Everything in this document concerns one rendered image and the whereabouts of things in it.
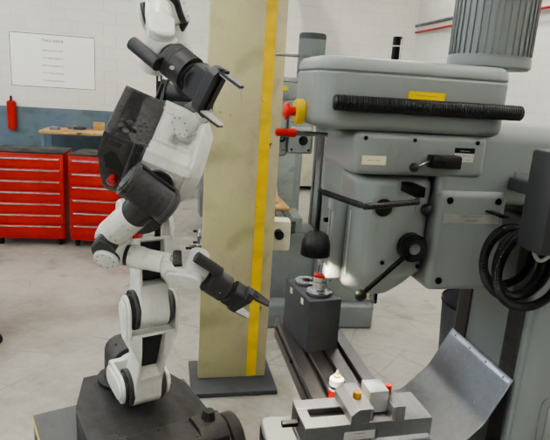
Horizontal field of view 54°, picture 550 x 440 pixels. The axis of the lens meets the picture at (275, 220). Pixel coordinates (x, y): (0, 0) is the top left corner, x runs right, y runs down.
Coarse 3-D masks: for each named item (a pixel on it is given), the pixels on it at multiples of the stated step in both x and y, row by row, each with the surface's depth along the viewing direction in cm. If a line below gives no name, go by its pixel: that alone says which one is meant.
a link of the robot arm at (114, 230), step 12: (120, 204) 151; (108, 216) 155; (120, 216) 148; (108, 228) 152; (120, 228) 150; (132, 228) 149; (96, 240) 155; (108, 240) 155; (120, 240) 154; (96, 252) 157; (108, 252) 157; (108, 264) 159
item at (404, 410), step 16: (384, 384) 145; (304, 400) 142; (320, 400) 142; (400, 400) 138; (416, 400) 146; (304, 416) 135; (320, 416) 135; (336, 416) 136; (384, 416) 137; (400, 416) 136; (416, 416) 138; (304, 432) 131; (320, 432) 132; (336, 432) 133; (352, 432) 134; (368, 432) 135; (384, 432) 136; (400, 432) 137; (416, 432) 139
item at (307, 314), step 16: (288, 288) 195; (304, 288) 189; (288, 304) 196; (304, 304) 182; (320, 304) 179; (336, 304) 182; (288, 320) 196; (304, 320) 182; (320, 320) 181; (336, 320) 183; (304, 336) 183; (320, 336) 183; (336, 336) 185
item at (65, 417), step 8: (64, 408) 233; (72, 408) 233; (40, 416) 226; (48, 416) 226; (56, 416) 227; (64, 416) 227; (72, 416) 227; (40, 424) 221; (48, 424) 221; (56, 424) 222; (64, 424) 222; (72, 424) 222; (40, 432) 216; (48, 432) 216; (56, 432) 217; (64, 432) 217; (72, 432) 217
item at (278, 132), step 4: (276, 128) 139; (280, 128) 139; (284, 128) 139; (288, 128) 139; (292, 128) 139; (276, 132) 138; (280, 132) 138; (284, 132) 138; (288, 132) 138; (292, 132) 139; (296, 132) 139; (300, 132) 140; (304, 132) 140; (308, 132) 140; (312, 132) 140; (316, 132) 141; (320, 132) 141; (324, 132) 141; (284, 136) 139; (288, 136) 139; (292, 136) 139; (324, 136) 141
